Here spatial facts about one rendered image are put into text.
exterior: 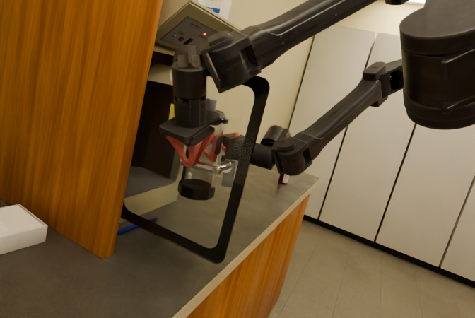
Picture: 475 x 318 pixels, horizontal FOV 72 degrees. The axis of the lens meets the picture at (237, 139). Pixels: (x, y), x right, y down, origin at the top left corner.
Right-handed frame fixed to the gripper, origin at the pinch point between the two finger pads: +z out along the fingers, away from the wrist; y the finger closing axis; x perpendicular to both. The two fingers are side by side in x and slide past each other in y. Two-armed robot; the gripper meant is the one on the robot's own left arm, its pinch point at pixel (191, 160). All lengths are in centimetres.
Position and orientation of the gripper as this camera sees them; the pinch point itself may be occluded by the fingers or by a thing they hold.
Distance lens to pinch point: 64.7
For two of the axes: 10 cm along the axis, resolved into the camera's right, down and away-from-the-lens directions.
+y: -5.2, 4.3, -7.4
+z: -0.6, 8.4, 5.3
